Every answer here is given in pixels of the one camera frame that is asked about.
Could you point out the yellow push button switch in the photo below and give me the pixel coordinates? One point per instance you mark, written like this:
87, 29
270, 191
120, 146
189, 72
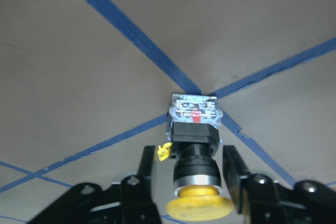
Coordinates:
192, 141

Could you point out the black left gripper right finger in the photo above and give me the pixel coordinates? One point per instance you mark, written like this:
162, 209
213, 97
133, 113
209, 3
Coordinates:
255, 195

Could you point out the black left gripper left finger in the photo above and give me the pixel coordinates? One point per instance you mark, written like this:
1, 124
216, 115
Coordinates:
137, 205

